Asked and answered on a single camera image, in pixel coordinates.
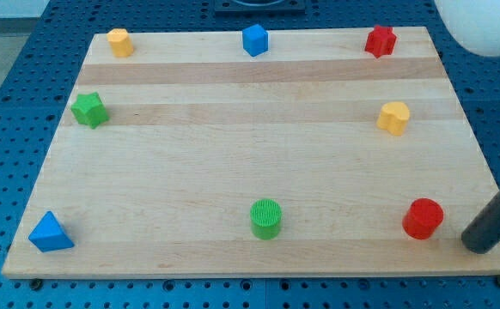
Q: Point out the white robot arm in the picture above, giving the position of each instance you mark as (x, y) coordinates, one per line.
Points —
(474, 24)

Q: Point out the green star block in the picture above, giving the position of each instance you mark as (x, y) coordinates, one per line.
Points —
(88, 109)

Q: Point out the red star block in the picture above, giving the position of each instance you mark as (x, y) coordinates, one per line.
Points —
(380, 41)

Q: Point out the green cylinder block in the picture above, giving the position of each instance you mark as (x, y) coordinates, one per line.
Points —
(266, 219)

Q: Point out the wooden board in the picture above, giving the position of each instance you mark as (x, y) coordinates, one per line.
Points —
(198, 131)

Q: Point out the blue cube block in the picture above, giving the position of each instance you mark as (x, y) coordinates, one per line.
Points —
(255, 40)

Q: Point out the yellow heart block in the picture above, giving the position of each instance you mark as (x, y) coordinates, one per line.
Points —
(394, 117)

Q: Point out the yellow pentagon block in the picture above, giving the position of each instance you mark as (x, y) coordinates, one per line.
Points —
(120, 42)

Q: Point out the red cylinder block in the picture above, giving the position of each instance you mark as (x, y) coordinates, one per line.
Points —
(422, 218)

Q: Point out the blue triangle block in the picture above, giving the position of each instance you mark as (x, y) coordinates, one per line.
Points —
(48, 235)

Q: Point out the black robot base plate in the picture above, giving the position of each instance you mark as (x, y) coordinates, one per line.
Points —
(259, 6)

